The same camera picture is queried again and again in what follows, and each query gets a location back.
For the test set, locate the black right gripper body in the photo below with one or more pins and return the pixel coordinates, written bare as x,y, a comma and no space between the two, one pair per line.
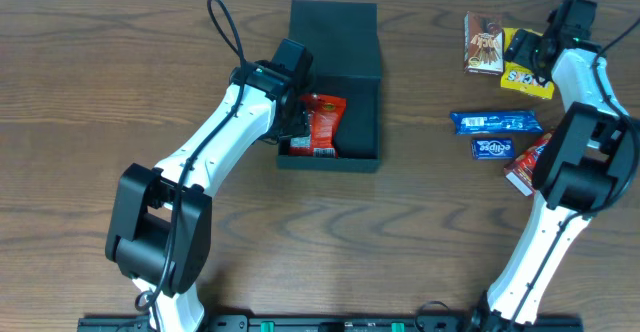
522,49

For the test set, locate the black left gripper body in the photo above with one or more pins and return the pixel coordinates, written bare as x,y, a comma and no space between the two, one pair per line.
294,122

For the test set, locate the yellow Hacks candy bag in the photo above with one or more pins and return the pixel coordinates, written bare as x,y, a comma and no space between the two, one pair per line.
520,79

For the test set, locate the red Hacks candy bag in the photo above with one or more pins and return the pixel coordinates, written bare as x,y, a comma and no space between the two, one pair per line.
324,116

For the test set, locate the brown Pocky box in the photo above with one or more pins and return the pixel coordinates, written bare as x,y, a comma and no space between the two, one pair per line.
483,43

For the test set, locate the dark green box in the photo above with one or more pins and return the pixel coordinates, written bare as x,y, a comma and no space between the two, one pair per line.
342,37

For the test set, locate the red Hello Panda box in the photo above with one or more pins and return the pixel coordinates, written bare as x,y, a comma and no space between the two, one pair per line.
520,172

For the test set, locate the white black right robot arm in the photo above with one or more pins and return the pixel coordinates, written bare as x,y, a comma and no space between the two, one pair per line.
588,164

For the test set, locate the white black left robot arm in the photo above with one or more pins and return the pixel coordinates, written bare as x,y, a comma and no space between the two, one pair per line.
160,230

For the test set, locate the blue Oreo cookie pack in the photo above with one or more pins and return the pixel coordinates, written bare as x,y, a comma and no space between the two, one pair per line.
495,122

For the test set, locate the blue Eclipse mint tin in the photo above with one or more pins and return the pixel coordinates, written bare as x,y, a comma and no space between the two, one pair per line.
492,148

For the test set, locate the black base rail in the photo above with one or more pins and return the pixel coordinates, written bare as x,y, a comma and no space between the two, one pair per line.
241,323

